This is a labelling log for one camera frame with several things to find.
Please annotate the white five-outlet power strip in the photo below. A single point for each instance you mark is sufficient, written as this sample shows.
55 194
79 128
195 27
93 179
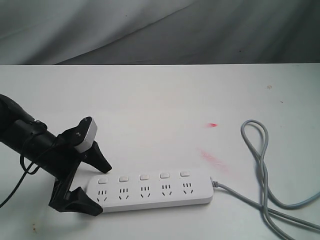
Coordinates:
141 190

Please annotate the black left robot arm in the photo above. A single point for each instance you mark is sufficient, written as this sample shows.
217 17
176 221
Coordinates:
25 135

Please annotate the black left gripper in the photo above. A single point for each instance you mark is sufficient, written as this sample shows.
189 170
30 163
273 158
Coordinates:
63 161

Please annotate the white backdrop cloth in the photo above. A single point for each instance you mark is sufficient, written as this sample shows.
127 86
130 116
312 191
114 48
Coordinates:
159 32

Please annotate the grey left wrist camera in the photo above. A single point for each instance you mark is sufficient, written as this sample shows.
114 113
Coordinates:
84 134

